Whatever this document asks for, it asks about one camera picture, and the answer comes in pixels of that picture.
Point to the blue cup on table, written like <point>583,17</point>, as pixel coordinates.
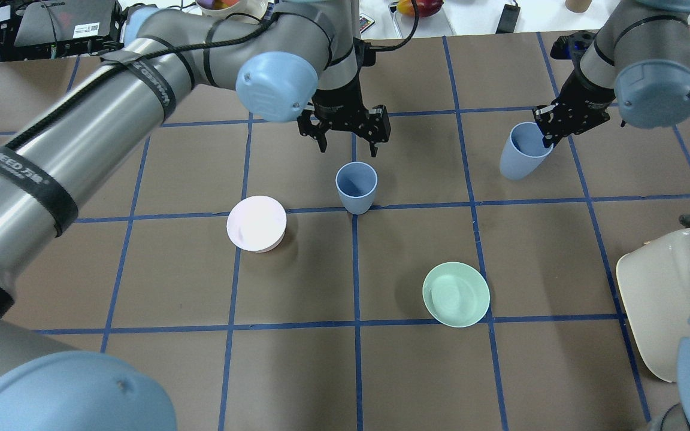
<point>356,185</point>

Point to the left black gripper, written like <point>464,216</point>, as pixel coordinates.
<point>343,102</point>

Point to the cream toaster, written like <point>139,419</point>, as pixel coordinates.
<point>654,282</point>

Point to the green bowl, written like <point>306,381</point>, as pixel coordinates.
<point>456,294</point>

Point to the bowl of coloured blocks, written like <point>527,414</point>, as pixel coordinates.
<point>242,11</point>

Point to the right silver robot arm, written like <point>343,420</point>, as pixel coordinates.
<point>640,59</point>

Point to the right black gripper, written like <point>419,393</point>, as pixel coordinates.
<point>578,102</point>

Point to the pink bowl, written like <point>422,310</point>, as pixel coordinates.
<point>257,224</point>

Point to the blue cup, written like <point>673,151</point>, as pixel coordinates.
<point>524,151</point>
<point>356,185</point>

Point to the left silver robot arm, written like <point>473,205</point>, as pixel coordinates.
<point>301,63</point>

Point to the black power adapter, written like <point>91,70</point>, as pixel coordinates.
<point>508,19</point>

